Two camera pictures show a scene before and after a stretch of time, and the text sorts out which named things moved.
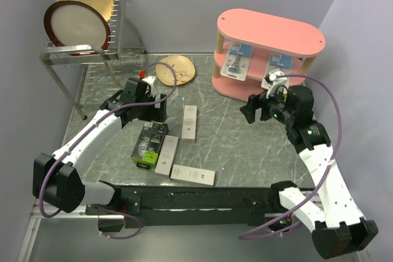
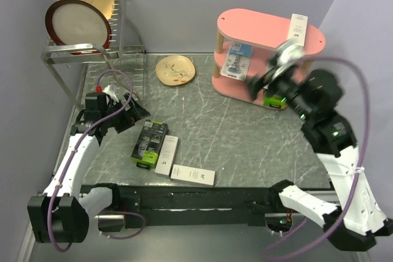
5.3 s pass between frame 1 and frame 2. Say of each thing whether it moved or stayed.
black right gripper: moved
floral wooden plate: stayed
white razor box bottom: stayed
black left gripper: moved
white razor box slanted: stayed
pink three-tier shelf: stayed
